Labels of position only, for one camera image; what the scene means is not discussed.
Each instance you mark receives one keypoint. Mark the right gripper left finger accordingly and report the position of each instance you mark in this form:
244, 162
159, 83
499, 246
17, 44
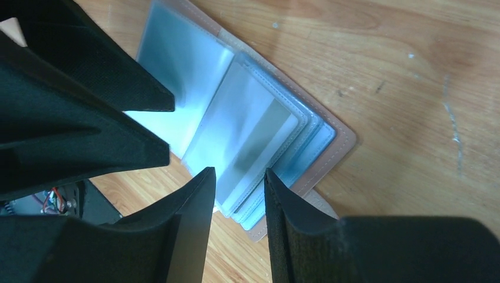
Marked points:
164, 242

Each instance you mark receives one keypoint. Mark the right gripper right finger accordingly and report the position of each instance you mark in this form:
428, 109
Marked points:
307, 245

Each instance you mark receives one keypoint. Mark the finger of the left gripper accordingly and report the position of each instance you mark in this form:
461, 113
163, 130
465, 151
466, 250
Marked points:
63, 35
55, 132

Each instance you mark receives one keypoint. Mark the silver card in sleeve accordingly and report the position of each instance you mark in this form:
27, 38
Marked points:
263, 145

